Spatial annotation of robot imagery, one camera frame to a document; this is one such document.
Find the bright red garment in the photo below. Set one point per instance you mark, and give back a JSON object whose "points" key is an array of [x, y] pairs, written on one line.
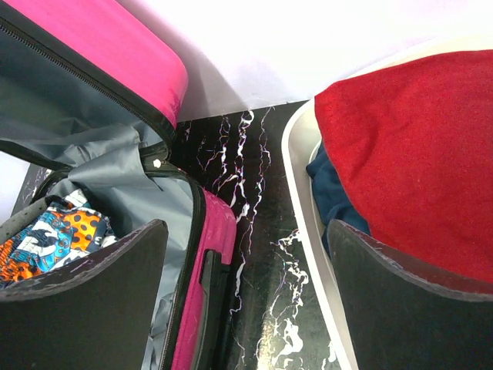
{"points": [[412, 146]]}

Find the navy blue garment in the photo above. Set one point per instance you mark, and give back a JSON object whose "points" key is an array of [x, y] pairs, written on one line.
{"points": [[330, 197]]}

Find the white plastic tray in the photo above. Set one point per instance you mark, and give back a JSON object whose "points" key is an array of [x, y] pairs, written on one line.
{"points": [[299, 144]]}

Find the grey polka dot garment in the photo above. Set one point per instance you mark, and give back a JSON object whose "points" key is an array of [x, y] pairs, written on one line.
{"points": [[17, 226]]}

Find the colourful patterned cloth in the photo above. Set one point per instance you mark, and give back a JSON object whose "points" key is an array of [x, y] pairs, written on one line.
{"points": [[70, 229]]}

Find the black marble pattern mat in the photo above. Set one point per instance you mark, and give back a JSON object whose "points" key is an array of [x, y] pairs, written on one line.
{"points": [[271, 318]]}

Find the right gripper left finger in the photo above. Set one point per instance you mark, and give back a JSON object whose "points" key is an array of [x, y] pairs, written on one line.
{"points": [[93, 313]]}

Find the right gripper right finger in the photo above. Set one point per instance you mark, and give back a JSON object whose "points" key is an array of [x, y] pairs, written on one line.
{"points": [[403, 313]]}

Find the pink and teal kids suitcase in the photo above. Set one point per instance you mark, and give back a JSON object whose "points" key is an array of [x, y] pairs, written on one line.
{"points": [[88, 92]]}

